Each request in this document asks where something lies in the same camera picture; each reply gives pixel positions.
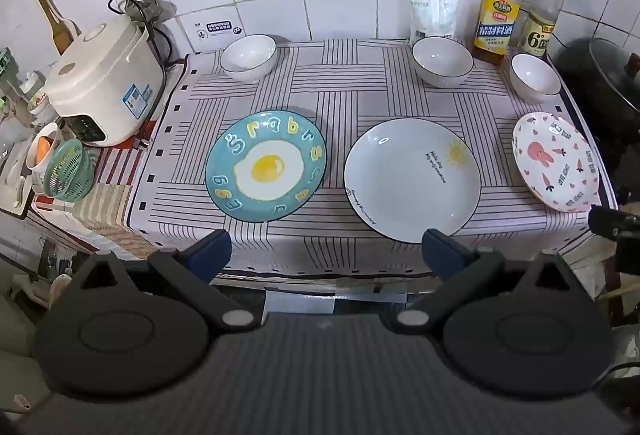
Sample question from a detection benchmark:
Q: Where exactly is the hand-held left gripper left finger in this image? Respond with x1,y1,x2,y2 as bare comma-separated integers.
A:
67,229,262,335

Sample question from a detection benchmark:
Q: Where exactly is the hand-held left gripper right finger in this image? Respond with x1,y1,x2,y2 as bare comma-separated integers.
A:
392,229,587,336

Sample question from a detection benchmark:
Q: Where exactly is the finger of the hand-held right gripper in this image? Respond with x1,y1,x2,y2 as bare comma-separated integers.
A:
589,205,640,242

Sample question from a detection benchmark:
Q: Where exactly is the white plate with sun print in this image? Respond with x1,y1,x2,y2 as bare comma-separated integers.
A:
343,118,482,244

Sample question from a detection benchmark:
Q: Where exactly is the pink rabbit print plate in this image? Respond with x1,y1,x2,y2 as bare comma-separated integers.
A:
512,112,601,213

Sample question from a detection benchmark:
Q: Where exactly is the blue fried egg plate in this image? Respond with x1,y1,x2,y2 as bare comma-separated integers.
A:
205,110,328,222

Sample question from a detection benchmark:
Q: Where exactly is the small white ribbed bowl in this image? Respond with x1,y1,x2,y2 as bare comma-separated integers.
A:
509,53,562,104

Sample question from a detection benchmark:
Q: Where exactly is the black stove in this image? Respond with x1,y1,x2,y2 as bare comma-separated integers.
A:
575,115,640,198

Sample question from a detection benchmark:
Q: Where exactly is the striped towel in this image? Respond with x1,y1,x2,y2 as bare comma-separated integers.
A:
30,145,153,261

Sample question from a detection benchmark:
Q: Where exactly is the black cooking pot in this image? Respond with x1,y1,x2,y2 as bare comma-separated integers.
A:
555,38,640,128

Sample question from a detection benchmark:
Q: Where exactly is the glass pot lid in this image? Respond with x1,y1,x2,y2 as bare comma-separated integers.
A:
589,38,640,112

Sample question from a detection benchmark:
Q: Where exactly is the green plastic basket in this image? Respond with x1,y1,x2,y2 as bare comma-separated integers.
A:
44,138,98,202

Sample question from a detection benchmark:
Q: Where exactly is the striped white tablecloth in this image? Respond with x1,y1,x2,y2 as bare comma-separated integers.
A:
125,38,621,277

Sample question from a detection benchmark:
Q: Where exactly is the white cup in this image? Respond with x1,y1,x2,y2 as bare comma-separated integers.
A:
30,122,63,172

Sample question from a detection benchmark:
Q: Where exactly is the clear vinegar bottle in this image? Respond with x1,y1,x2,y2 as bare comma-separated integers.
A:
520,0,563,61

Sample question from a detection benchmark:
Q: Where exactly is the white rice cooker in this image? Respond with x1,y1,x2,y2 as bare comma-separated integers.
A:
44,15,167,147

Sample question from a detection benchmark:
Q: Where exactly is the brown cooking wine bottle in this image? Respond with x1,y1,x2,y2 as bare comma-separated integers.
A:
472,0,523,66

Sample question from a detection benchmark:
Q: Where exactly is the white salt bag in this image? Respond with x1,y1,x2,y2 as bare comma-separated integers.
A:
409,0,460,47

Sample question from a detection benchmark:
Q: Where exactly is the wooden spatula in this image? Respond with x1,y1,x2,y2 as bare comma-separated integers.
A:
21,0,81,56

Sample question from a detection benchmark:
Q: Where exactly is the black rice cooker cord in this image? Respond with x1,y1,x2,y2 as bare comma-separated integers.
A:
107,0,175,67

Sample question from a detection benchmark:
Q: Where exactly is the white wall sticker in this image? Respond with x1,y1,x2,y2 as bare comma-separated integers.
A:
192,20,243,51

